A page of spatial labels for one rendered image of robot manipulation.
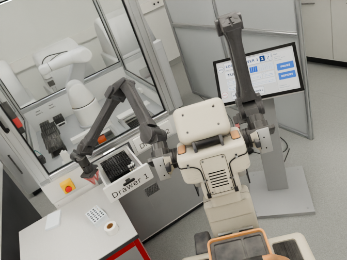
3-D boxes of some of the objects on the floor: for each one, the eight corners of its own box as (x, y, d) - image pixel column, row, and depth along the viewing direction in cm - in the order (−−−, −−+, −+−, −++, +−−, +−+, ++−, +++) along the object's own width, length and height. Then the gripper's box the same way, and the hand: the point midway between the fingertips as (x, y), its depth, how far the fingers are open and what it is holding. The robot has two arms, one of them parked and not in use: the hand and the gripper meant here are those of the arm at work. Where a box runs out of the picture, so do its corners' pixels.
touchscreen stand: (315, 214, 224) (301, 93, 172) (252, 219, 237) (222, 108, 185) (302, 168, 264) (288, 59, 212) (249, 175, 278) (223, 73, 226)
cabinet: (212, 202, 264) (185, 127, 224) (105, 274, 239) (52, 204, 198) (165, 156, 343) (139, 94, 302) (80, 206, 317) (39, 145, 276)
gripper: (84, 170, 171) (95, 189, 179) (94, 157, 178) (105, 176, 186) (75, 169, 174) (87, 188, 182) (84, 157, 181) (96, 175, 189)
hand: (95, 181), depth 184 cm, fingers open, 3 cm apart
